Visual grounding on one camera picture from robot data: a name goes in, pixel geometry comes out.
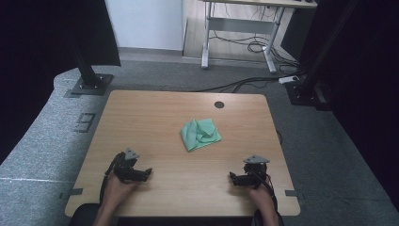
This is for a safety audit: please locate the white power strip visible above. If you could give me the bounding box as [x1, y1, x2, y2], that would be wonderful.
[278, 75, 300, 85]

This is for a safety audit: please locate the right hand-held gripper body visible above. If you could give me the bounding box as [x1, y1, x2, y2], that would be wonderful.
[243, 154, 271, 188]

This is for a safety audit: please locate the grey tape strip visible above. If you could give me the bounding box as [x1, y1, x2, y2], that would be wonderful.
[59, 187, 85, 201]
[284, 189, 305, 201]

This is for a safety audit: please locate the person's right hand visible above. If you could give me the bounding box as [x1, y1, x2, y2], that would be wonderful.
[247, 183, 278, 215]

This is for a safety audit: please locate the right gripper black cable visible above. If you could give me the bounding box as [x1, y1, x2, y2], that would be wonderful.
[253, 170, 279, 215]

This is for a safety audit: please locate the black curtain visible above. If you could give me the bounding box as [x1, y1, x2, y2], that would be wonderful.
[300, 0, 399, 211]
[0, 0, 121, 165]

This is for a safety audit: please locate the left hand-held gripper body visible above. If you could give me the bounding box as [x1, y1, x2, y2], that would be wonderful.
[112, 148, 141, 185]

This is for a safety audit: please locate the black slanted metal stand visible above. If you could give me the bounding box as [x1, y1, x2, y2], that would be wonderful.
[286, 0, 360, 111]

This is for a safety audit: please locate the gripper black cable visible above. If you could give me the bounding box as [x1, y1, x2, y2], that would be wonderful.
[99, 152, 126, 205]
[253, 170, 279, 215]

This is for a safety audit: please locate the person's left hand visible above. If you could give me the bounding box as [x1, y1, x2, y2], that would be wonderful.
[104, 173, 139, 209]

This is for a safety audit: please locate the white frame desk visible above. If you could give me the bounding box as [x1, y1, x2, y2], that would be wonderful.
[200, 0, 318, 74]

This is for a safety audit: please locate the black box under desk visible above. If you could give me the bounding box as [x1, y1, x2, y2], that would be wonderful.
[280, 8, 314, 60]

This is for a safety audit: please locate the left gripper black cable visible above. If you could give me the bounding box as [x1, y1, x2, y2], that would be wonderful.
[99, 152, 126, 205]

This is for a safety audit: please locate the long black floor cable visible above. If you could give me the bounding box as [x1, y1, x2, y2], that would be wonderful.
[191, 76, 280, 94]

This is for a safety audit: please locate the tangle of black cables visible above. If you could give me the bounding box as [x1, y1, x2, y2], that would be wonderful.
[209, 31, 300, 69]

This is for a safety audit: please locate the green cloth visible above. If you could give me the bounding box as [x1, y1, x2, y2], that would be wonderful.
[181, 118, 222, 153]

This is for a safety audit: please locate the black metal stand square base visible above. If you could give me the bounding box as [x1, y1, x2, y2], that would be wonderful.
[67, 37, 115, 97]

